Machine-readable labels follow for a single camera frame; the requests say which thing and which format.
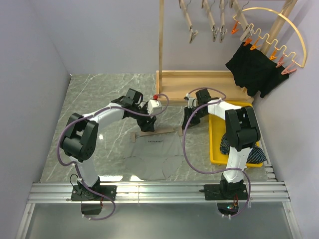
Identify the pink clothespin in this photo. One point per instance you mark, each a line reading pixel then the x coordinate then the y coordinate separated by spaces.
pixel 289 69
pixel 281 61

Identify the wooden drying rack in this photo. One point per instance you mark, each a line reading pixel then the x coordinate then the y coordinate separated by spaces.
pixel 174 83

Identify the yellow plastic tray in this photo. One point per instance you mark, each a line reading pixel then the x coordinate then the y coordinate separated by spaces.
pixel 216 130

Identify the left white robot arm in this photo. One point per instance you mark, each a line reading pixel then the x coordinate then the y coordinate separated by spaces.
pixel 78 140

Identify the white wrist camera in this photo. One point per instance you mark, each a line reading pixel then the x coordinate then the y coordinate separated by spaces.
pixel 191 101
pixel 154 106

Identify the orange clothespin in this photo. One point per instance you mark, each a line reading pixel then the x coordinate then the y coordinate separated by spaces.
pixel 256 44
pixel 248 41
pixel 274 54
pixel 235 28

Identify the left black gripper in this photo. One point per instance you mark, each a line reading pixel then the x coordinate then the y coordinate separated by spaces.
pixel 145 126

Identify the aluminium mounting rail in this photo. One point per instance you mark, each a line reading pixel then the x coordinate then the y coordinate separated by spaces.
pixel 161 210

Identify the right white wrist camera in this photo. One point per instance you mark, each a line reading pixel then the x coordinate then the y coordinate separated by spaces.
pixel 191 101

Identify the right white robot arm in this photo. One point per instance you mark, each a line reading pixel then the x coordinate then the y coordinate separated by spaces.
pixel 242 133

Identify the striped navy underwear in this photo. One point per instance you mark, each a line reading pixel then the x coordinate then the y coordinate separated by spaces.
pixel 256 156

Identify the black hanging underwear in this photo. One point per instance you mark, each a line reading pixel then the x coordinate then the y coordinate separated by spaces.
pixel 254 71

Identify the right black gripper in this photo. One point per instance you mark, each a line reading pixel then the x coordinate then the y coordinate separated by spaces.
pixel 187 115

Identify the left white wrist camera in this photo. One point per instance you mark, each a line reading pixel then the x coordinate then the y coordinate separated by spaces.
pixel 154 106

